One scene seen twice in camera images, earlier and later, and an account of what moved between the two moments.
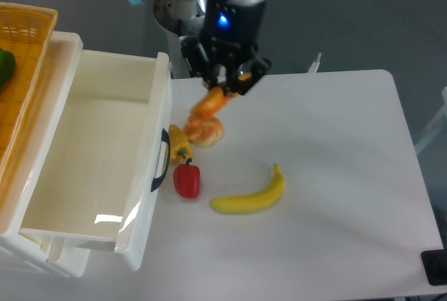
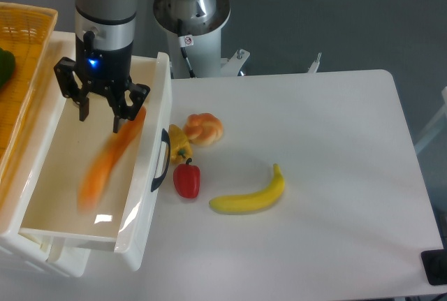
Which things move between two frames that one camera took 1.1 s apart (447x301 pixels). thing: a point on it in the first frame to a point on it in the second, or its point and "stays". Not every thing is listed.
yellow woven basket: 27,32 stays
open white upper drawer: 98,153 stays
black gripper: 232,27 to 110,70
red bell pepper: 187,179 stays
